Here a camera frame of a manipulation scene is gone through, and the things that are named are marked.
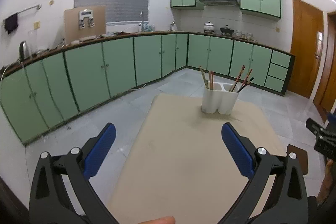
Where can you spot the brown cardboard box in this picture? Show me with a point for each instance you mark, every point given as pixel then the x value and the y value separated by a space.
pixel 83 23

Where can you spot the range hood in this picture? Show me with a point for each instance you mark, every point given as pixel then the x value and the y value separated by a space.
pixel 233 3

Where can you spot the black red chopstick in holder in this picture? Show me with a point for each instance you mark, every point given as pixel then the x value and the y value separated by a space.
pixel 237 78

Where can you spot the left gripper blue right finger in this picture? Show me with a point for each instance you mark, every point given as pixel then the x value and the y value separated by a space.
pixel 241 149

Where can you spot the red wooden chopstick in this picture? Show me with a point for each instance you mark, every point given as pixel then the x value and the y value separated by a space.
pixel 210 82

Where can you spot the beige table cloth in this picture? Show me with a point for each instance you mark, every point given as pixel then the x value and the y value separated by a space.
pixel 179 166

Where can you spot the white utensil holder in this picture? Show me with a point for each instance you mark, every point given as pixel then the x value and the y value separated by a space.
pixel 221 99

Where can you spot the green lower kitchen cabinets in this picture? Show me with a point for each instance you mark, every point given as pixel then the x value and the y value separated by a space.
pixel 52 88

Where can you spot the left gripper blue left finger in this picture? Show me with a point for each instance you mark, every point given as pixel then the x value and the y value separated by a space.
pixel 96 149

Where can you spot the brown wooden stool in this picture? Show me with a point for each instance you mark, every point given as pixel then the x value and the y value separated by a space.
pixel 301 156

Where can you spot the dark hanging towel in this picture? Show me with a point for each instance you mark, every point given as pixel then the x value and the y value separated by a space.
pixel 11 23

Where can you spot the black wok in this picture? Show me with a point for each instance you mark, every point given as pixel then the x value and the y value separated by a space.
pixel 226 31

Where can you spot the white cooking pot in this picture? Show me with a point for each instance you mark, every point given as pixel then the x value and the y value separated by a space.
pixel 209 28

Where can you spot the orange wooden door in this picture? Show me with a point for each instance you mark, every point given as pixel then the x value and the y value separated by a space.
pixel 325 96
pixel 306 46

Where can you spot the person's hand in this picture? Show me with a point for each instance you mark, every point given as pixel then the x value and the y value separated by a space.
pixel 324 192

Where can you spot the chrome sink faucet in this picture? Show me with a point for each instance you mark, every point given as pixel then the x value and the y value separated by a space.
pixel 141 22

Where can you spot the wooden chopstick in holder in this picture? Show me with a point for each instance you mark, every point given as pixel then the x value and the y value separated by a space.
pixel 211 79
pixel 204 77

